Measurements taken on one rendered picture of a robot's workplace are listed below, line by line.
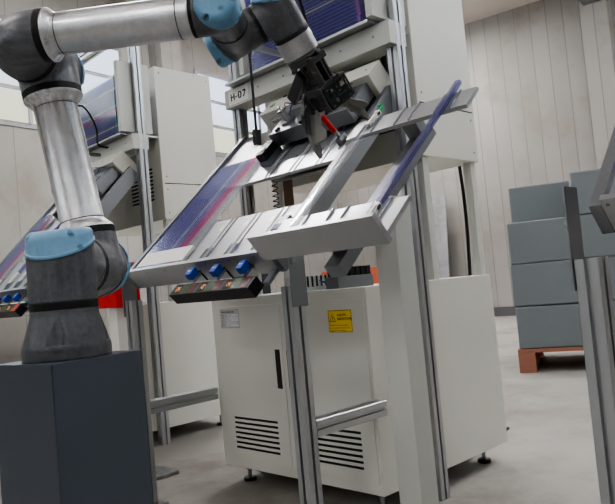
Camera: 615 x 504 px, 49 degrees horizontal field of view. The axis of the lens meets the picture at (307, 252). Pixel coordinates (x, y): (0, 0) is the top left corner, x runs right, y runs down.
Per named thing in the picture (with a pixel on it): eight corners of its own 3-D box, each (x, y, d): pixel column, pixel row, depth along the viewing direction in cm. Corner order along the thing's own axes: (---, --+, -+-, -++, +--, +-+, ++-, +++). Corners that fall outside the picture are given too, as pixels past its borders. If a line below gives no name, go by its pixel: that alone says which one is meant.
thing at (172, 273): (281, 272, 162) (263, 251, 158) (140, 288, 209) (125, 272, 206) (283, 268, 162) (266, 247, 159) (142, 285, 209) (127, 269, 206)
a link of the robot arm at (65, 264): (13, 305, 113) (8, 226, 114) (51, 303, 126) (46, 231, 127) (82, 299, 112) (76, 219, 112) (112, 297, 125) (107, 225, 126)
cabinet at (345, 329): (386, 521, 176) (364, 286, 179) (225, 482, 226) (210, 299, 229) (510, 459, 222) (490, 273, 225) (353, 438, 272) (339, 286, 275)
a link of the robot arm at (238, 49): (191, 22, 124) (241, -9, 124) (205, 43, 136) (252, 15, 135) (212, 57, 124) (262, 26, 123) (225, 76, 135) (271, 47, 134)
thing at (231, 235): (277, 261, 161) (269, 251, 160) (137, 279, 208) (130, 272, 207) (313, 208, 172) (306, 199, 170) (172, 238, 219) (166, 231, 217)
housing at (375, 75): (392, 113, 199) (367, 74, 193) (282, 147, 234) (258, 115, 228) (402, 97, 203) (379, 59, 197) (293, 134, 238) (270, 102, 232)
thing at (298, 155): (348, 171, 182) (338, 157, 180) (206, 207, 230) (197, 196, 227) (395, 102, 200) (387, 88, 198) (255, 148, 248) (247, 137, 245)
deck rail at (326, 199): (286, 271, 160) (271, 253, 158) (281, 272, 162) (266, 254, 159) (401, 101, 199) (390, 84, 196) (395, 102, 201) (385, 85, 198)
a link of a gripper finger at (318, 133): (320, 158, 136) (321, 111, 134) (305, 158, 141) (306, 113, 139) (333, 158, 137) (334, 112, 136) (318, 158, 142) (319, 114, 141)
